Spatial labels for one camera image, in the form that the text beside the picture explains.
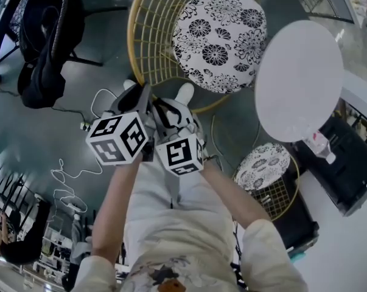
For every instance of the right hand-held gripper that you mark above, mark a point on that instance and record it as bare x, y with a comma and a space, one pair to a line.
178, 154

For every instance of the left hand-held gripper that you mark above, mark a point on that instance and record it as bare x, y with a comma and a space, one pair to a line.
119, 138

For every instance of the person's right forearm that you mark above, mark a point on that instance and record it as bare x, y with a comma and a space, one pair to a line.
229, 196

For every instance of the person's left forearm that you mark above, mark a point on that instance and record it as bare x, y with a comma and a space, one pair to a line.
116, 205

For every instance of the black woven chair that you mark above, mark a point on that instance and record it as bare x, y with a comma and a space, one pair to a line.
6, 20

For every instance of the white power strip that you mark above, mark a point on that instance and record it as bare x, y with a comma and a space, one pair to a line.
85, 125

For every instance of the floral round seat cushion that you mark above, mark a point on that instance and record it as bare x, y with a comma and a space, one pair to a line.
262, 166
219, 41

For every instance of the black jacket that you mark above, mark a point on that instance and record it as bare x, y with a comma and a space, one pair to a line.
46, 62

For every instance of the person's white clothing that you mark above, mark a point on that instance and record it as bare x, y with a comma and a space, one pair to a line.
177, 224

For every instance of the white round table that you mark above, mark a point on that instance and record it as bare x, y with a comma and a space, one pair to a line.
299, 81

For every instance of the clear plastic water bottle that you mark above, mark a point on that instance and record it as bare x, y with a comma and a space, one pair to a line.
321, 149

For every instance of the black box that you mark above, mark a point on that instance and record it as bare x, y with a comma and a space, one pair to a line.
295, 224

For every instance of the black cabinet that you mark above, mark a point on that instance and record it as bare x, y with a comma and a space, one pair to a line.
347, 163

